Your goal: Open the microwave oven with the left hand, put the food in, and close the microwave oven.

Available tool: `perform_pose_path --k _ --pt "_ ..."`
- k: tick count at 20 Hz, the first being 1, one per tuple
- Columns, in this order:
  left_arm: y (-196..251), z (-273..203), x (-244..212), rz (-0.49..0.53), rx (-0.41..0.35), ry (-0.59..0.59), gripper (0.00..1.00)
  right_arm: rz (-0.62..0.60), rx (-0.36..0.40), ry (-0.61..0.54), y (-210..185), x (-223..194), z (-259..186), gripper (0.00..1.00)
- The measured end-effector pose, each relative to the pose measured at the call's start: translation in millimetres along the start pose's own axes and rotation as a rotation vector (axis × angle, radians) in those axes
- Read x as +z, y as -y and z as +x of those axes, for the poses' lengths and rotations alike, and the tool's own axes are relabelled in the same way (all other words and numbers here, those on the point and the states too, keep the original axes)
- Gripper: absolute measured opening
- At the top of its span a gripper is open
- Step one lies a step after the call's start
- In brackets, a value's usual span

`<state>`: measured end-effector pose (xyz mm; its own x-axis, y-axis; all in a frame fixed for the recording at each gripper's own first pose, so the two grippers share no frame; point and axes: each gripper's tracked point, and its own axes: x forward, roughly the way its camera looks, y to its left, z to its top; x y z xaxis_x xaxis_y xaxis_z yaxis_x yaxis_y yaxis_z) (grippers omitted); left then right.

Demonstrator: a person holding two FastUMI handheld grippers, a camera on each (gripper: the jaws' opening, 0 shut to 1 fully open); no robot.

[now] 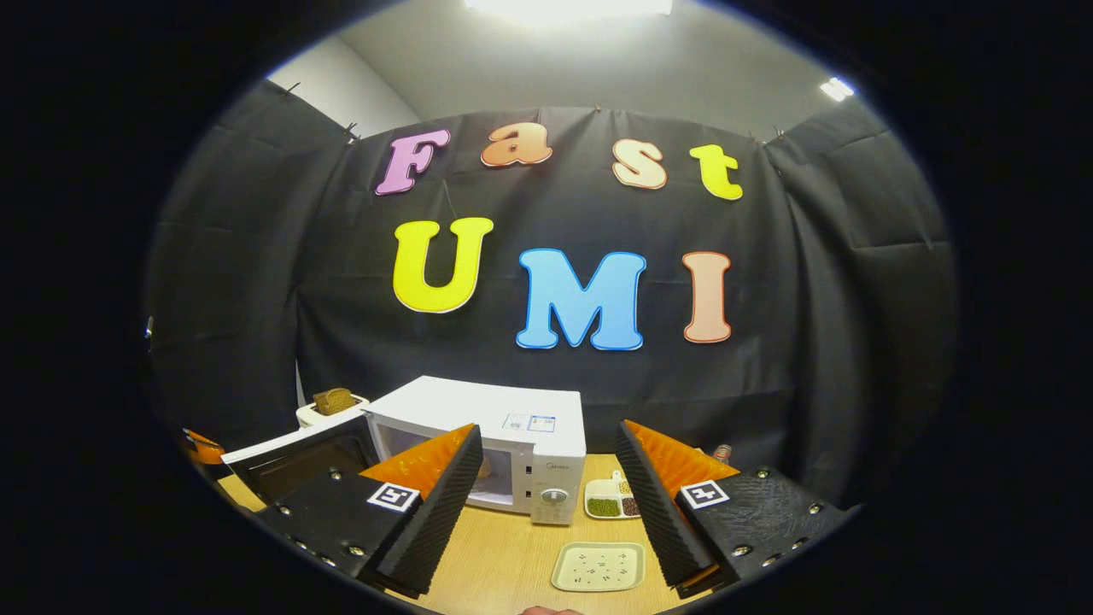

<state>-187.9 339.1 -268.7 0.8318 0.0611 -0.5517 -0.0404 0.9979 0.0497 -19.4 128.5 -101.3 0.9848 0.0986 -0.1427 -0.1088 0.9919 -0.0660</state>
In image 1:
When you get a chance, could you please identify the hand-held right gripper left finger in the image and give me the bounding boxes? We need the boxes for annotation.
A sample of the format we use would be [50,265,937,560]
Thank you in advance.
[254,423,483,599]

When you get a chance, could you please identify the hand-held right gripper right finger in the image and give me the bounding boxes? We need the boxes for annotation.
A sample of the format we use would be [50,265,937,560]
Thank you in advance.
[617,419,848,599]

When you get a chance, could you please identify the white microwave oven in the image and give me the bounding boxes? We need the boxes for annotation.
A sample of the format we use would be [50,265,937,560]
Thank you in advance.
[220,376,588,526]

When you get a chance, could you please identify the divided dish of beans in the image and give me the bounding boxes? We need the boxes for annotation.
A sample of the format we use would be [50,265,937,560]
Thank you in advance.
[584,471,641,520]

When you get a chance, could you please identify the pale green speckled plate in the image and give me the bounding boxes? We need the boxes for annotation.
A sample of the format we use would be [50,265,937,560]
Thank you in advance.
[550,542,646,594]

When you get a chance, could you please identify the white toaster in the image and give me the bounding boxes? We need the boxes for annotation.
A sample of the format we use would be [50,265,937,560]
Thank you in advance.
[295,393,371,430]

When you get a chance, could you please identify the large ceiling light panel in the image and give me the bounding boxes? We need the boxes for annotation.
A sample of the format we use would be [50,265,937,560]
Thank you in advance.
[464,0,675,22]

